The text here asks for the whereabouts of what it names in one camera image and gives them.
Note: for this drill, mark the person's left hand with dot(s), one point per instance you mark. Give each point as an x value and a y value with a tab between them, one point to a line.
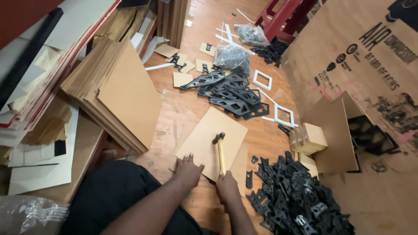
187	172

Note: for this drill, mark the person's right hand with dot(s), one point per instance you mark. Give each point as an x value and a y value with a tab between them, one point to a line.
227	189

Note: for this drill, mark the person's right fingers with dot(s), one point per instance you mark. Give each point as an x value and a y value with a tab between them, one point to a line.
222	176

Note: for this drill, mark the brown fibreboard backing panel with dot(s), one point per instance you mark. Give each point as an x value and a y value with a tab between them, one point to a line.
212	140

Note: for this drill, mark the brown fibreboard panel underneath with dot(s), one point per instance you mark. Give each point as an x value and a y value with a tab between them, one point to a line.
241	169

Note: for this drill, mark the heap of small black brackets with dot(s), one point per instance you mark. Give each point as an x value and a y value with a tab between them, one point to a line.
294	199

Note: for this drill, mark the stack of small fibreboard squares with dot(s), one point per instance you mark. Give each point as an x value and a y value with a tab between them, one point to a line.
308	139

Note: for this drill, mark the person's black trousers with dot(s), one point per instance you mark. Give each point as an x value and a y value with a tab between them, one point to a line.
124	202

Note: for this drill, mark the small fibreboard piece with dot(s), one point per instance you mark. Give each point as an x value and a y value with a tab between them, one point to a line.
203	65
182	79
183	62
166	50
208	49

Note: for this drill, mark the large clear bag of hardware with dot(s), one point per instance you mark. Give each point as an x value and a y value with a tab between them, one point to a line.
232	58

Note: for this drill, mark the open brown carton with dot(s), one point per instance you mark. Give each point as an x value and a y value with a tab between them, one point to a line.
336	137

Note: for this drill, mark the white moulding strip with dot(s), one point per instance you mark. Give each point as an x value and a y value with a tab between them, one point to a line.
159	66

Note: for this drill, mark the stack of large fibreboard panels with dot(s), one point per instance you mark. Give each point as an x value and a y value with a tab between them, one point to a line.
120	94

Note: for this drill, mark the pile of black hanger plates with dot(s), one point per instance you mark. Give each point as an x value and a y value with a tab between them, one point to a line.
270	52

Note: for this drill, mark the white moulding strips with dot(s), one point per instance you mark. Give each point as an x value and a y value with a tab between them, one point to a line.
228	35

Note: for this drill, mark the small clear bag of hardware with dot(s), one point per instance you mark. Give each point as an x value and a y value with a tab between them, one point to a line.
250	34

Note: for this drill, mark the upright wooden panels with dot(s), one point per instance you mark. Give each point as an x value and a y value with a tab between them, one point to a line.
172	21

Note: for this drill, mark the red metal stool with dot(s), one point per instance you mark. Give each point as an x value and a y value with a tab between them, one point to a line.
282	18

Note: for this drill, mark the large printed cardboard box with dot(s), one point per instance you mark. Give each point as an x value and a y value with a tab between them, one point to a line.
356	58

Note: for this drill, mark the crumpled clear plastic bag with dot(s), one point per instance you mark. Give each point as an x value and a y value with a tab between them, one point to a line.
31	213

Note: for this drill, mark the heap of mat boards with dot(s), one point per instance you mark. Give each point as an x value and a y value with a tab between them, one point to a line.
36	85

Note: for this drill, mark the single black bracket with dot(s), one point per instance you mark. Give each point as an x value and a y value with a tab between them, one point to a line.
249	179

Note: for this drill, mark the pile of black frame stands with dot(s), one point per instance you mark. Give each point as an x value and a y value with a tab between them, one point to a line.
228	93

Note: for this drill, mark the white square picture frame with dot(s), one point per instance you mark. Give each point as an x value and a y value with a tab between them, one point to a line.
262	80
283	115

